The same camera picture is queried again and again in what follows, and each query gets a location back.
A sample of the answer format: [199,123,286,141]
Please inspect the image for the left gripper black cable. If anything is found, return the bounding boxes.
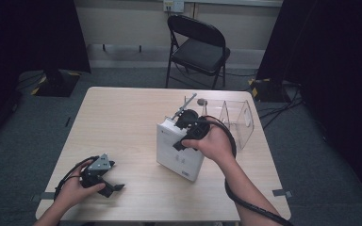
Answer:
[53,155,100,202]

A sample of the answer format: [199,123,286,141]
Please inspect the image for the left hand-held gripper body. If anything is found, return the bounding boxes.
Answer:
[79,153,116,190]

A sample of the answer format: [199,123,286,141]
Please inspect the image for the white wall socket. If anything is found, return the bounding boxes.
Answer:
[162,0,186,14]

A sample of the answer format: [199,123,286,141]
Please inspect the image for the black floor cables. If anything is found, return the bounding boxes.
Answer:
[257,82,307,130]

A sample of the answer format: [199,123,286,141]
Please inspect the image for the black curtain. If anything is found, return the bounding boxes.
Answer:
[0,0,91,150]
[255,0,362,210]

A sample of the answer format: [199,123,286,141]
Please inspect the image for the grey tape strip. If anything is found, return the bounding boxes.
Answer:
[30,191,57,202]
[271,188,293,199]

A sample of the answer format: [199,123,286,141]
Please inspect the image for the clear acrylic book rack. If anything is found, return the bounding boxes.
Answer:
[184,95,255,151]

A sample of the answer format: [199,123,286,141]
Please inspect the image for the black folding chair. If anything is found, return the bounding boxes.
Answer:
[164,14,232,90]

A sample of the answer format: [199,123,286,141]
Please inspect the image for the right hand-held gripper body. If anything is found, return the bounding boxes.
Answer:
[170,92,212,152]

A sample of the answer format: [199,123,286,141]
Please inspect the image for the black stand base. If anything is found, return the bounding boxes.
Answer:
[30,69,82,98]
[247,77,292,104]

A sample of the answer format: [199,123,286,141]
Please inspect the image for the white cardboard box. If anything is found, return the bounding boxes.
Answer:
[156,116,206,183]

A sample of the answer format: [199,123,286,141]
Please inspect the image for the person's right hand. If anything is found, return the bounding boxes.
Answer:
[181,117,238,173]

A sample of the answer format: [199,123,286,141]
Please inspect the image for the person's left hand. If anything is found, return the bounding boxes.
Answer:
[54,159,107,212]

